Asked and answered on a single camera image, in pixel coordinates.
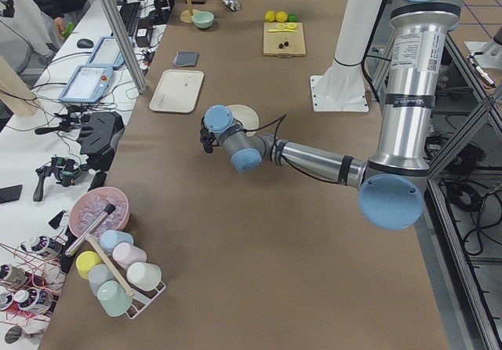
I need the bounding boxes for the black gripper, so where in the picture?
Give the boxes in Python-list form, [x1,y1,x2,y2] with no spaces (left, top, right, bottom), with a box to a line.
[199,117,220,153]

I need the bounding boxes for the beige round plate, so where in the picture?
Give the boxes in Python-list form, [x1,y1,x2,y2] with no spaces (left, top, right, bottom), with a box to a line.
[227,104,260,137]

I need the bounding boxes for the dark red cherry pair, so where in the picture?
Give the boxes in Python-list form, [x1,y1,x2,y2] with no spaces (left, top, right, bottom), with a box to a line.
[278,41,289,49]

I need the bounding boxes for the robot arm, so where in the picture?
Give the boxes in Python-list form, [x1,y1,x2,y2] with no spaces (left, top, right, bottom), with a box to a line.
[200,0,463,230]

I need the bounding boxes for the cream rabbit tray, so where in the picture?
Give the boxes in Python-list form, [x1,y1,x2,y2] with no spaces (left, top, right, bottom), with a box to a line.
[149,69,204,114]

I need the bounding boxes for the grey folded cloth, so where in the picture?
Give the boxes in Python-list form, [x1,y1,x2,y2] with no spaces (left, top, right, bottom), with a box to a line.
[172,51,199,67]

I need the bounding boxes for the metal muddler rod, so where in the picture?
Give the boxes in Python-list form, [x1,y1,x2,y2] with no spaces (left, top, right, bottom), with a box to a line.
[64,203,116,257]

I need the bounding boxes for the mint green bowl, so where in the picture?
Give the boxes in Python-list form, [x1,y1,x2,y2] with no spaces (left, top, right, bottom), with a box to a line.
[191,11,215,29]

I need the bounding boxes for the bamboo cutting board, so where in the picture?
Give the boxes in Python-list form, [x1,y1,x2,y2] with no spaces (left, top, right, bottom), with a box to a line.
[263,22,307,57]

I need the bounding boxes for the blue teach pendant near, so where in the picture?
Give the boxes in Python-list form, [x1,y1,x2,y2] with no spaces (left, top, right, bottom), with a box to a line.
[59,64,114,104]

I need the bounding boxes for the blue teach pendant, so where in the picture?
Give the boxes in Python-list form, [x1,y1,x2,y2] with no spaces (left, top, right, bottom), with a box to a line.
[59,64,114,104]
[87,36,125,70]

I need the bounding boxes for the blue teach pendant far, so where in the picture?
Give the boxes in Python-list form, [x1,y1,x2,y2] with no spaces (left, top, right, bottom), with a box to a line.
[87,36,125,70]

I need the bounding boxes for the pink bowl with ice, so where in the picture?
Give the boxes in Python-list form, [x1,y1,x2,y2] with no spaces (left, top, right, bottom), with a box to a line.
[69,187,129,238]

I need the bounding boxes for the yellow lemon far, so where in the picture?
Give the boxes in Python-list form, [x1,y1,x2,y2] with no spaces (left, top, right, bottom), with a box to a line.
[264,10,276,23]

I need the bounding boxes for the yellow lemon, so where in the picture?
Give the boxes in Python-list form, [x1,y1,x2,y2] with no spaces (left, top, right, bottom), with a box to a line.
[264,10,276,23]
[275,11,289,23]

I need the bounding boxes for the light blue cup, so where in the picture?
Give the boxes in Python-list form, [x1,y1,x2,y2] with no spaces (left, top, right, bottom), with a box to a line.
[99,230,134,256]

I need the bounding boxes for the pink cup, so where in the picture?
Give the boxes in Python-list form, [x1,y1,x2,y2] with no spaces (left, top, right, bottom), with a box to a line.
[112,242,147,270]

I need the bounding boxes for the metal ice scoop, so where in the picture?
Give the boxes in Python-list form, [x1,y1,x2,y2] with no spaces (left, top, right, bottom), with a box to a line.
[222,0,241,12]

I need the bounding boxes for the yellow lemon near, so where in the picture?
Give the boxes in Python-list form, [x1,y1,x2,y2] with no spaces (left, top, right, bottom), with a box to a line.
[275,11,289,23]

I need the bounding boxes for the white cup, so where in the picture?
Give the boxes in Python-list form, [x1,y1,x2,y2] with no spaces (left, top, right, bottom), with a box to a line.
[126,262,162,291]

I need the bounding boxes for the black keyboard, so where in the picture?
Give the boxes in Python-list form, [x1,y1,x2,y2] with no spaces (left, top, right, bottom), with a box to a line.
[119,2,141,37]

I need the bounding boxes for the black computer mouse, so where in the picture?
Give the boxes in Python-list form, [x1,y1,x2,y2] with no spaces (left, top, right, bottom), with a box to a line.
[76,38,94,49]

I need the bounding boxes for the yellow cup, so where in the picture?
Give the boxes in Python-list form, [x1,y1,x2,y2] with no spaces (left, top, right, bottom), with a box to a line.
[75,250,102,279]

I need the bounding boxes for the white cup rack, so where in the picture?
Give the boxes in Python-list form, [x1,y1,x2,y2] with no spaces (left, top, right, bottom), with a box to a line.
[86,235,167,319]

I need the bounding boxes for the grey cup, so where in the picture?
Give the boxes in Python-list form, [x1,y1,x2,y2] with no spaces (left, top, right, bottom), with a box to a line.
[88,264,115,296]

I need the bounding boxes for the mint green cup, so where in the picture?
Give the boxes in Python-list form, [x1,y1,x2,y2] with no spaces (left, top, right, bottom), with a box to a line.
[96,280,133,317]

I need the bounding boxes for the aluminium frame post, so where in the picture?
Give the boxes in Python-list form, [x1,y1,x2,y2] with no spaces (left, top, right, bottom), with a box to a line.
[100,0,147,93]

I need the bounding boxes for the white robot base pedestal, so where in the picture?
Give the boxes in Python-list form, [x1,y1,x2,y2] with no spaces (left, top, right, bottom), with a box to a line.
[311,0,382,112]

